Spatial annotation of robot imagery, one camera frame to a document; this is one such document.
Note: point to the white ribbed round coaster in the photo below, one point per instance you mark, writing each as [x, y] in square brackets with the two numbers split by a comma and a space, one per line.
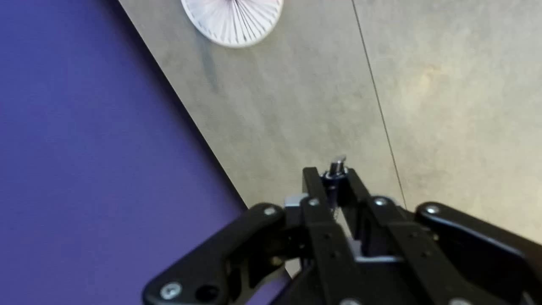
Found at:
[232, 21]

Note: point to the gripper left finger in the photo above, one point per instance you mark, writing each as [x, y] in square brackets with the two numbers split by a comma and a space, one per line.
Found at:
[322, 237]

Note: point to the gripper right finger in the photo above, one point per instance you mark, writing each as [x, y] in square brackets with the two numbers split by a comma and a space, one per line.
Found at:
[444, 250]

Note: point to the black and silver pen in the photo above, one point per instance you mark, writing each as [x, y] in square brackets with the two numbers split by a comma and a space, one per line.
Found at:
[336, 173]

